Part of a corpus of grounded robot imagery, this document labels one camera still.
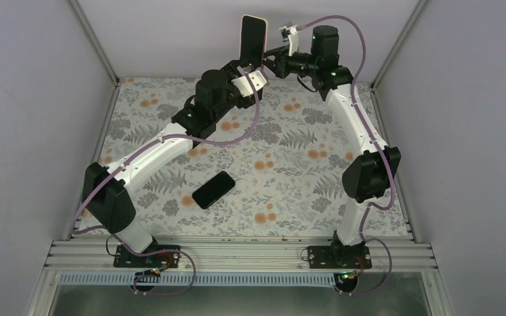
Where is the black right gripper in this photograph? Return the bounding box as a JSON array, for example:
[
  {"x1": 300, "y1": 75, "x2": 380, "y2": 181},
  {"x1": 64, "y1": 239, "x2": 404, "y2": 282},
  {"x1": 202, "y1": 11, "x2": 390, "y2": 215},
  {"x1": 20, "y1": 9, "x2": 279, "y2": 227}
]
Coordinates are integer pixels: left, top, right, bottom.
[{"x1": 258, "y1": 45, "x2": 319, "y2": 79}]

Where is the beige phone case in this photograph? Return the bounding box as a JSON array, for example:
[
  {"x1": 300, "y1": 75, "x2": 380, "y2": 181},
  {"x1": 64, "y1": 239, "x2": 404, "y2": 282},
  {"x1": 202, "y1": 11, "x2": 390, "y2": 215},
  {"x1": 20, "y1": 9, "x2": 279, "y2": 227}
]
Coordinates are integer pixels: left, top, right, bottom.
[{"x1": 239, "y1": 14, "x2": 269, "y2": 68}]

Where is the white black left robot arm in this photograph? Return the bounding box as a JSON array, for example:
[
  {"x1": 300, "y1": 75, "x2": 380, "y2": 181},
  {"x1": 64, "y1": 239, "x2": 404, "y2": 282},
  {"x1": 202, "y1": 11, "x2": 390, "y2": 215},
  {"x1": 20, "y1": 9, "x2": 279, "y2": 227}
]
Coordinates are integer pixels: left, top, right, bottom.
[{"x1": 76, "y1": 61, "x2": 267, "y2": 267}]

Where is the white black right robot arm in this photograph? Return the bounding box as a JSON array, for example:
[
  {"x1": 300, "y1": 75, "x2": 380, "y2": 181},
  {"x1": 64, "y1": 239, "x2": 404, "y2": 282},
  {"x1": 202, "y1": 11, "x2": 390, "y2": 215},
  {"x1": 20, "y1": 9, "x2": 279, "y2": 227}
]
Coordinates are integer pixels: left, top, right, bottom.
[{"x1": 265, "y1": 25, "x2": 401, "y2": 269}]

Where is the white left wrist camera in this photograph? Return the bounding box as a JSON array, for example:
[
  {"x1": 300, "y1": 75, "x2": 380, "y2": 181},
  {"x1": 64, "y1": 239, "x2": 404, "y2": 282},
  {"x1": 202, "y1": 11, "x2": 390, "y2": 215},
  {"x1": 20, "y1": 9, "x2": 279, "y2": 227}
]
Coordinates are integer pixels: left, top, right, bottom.
[{"x1": 230, "y1": 68, "x2": 268, "y2": 99}]

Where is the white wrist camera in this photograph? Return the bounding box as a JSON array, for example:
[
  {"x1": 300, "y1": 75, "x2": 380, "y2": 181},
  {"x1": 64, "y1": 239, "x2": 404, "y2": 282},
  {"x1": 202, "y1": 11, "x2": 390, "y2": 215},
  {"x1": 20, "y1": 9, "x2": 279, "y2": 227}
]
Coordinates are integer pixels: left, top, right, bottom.
[
  {"x1": 279, "y1": 25, "x2": 299, "y2": 57},
  {"x1": 230, "y1": 68, "x2": 268, "y2": 99}
]

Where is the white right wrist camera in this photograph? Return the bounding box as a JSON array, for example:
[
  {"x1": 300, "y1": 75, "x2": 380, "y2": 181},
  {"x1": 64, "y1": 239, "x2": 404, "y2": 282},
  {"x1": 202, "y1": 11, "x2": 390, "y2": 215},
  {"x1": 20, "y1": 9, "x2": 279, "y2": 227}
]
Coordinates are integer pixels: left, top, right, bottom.
[{"x1": 279, "y1": 25, "x2": 299, "y2": 57}]

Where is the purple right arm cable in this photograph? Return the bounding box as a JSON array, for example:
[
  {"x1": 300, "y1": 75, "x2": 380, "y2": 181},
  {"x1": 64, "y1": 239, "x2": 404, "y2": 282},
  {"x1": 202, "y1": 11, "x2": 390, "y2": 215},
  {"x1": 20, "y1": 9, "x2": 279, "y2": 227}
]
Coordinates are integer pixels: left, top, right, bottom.
[{"x1": 294, "y1": 15, "x2": 397, "y2": 296}]

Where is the aluminium frame post right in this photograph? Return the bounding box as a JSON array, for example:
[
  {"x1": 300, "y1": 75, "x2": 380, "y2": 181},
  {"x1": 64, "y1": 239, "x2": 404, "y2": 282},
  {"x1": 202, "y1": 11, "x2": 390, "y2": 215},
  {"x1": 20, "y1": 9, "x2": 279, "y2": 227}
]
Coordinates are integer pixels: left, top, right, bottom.
[{"x1": 370, "y1": 0, "x2": 431, "y2": 90}]

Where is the aluminium frame post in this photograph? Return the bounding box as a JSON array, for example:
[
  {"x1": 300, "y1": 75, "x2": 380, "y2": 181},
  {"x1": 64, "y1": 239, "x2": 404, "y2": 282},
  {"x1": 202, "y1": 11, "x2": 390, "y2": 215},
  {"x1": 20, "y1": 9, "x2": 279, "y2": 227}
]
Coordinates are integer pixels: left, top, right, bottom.
[
  {"x1": 370, "y1": 0, "x2": 431, "y2": 90},
  {"x1": 67, "y1": 0, "x2": 121, "y2": 88}
]

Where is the aluminium frame post left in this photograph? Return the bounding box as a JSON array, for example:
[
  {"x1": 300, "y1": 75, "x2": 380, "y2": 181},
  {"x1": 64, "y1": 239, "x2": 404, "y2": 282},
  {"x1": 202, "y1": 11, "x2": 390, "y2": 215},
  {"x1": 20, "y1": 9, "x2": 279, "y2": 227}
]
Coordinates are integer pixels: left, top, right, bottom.
[{"x1": 67, "y1": 0, "x2": 121, "y2": 88}]

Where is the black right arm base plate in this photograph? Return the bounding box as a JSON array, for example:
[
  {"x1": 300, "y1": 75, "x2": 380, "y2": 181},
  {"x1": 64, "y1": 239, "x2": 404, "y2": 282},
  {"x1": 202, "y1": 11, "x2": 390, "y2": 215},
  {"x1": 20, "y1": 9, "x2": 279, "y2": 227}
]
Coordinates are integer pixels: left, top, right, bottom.
[{"x1": 300, "y1": 245, "x2": 372, "y2": 269}]

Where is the slotted grey cable duct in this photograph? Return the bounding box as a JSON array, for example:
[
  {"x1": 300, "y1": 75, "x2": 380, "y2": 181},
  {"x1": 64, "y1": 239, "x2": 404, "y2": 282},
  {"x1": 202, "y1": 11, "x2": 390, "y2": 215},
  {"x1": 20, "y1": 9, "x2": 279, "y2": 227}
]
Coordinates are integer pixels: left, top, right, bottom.
[{"x1": 57, "y1": 271, "x2": 335, "y2": 288}]

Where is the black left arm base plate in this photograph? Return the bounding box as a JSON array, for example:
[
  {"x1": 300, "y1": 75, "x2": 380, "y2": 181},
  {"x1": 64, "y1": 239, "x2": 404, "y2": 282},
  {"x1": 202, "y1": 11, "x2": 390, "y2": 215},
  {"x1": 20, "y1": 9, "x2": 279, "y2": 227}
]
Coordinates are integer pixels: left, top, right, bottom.
[{"x1": 113, "y1": 245, "x2": 181, "y2": 269}]

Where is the aluminium front rail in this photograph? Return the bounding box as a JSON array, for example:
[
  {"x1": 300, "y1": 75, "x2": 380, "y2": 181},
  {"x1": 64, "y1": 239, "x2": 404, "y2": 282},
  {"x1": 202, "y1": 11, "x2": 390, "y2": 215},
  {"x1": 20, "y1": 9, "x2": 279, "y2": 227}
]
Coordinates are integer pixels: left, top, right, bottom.
[{"x1": 44, "y1": 236, "x2": 437, "y2": 272}]

